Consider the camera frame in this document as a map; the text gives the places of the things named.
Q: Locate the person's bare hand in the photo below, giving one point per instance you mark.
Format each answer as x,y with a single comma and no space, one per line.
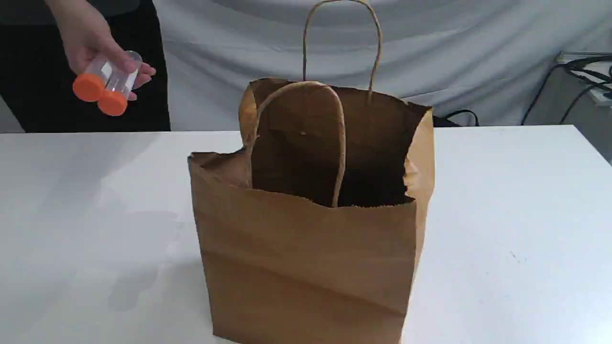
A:
86,34

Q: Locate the grey backdrop cloth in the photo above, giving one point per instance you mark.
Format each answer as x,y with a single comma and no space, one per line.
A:
484,55

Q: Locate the clear tube orange cap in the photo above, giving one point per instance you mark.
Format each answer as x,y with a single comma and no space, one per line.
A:
90,84
114,99

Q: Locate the grey side cabinet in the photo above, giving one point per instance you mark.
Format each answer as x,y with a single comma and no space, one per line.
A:
576,91

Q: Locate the person's black clothing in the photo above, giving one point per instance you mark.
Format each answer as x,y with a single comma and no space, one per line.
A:
36,79

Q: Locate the brown paper bag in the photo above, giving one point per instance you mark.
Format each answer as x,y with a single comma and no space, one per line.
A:
312,232

